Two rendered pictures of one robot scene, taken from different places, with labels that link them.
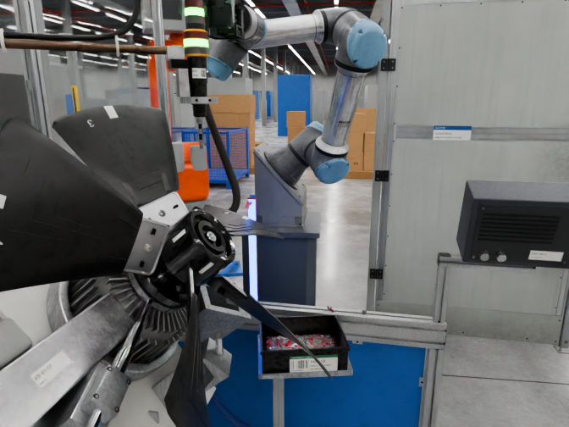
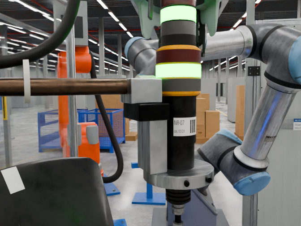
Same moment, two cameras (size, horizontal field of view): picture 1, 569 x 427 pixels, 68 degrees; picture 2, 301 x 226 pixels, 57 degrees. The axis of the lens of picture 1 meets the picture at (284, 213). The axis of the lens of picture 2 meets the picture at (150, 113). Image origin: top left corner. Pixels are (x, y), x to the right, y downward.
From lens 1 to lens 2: 0.59 m
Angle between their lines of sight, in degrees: 10
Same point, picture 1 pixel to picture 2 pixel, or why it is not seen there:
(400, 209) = (268, 187)
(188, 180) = (84, 151)
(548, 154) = not seen: outside the picture
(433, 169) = (294, 154)
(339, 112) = (267, 127)
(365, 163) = (206, 132)
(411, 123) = not seen: hidden behind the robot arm
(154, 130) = (85, 206)
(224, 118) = (108, 102)
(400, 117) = not seen: hidden behind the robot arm
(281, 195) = (195, 204)
